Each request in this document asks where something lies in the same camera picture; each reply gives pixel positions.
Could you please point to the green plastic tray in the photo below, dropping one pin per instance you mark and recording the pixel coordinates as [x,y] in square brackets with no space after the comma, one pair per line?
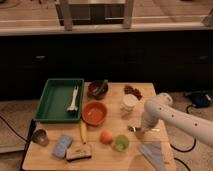
[56,97]

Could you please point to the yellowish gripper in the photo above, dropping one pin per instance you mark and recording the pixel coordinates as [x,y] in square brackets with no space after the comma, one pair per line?
[144,128]

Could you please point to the orange fruit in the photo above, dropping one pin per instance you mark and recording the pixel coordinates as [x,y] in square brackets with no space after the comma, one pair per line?
[106,137]

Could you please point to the small metal cup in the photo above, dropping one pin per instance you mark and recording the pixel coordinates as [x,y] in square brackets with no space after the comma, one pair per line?
[40,137]

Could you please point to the brown wooden block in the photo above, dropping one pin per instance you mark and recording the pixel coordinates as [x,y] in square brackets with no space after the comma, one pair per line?
[77,153]

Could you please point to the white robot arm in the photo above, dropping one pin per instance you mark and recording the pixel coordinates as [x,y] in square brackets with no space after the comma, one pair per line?
[160,108]

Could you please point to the dark brown bowl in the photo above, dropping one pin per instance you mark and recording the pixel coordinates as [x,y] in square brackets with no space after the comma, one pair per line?
[97,89]

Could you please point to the silver metal fork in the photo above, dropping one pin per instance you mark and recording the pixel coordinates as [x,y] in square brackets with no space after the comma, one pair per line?
[137,129]

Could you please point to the metal frame stand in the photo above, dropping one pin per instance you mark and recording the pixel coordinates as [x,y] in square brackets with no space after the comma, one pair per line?
[94,12]

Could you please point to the brown dried snack pile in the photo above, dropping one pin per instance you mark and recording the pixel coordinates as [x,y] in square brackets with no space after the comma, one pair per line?
[134,91]

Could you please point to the yellow banana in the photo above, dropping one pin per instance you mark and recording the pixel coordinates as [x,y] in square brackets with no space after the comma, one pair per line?
[83,130]

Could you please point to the blue sponge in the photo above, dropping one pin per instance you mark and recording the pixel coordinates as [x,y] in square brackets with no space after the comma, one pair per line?
[63,143]

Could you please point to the red bowl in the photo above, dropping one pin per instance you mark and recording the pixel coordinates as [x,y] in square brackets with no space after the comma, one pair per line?
[94,113]

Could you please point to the grey folded cloth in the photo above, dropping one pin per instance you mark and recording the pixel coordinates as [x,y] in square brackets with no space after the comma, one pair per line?
[153,153]

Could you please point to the blue black device on floor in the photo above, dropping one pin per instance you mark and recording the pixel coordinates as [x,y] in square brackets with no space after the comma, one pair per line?
[200,99]

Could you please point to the white plastic brush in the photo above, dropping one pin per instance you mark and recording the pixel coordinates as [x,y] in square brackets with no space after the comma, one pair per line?
[72,106]

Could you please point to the green cup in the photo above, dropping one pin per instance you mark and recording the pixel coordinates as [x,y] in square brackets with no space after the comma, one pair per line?
[120,143]

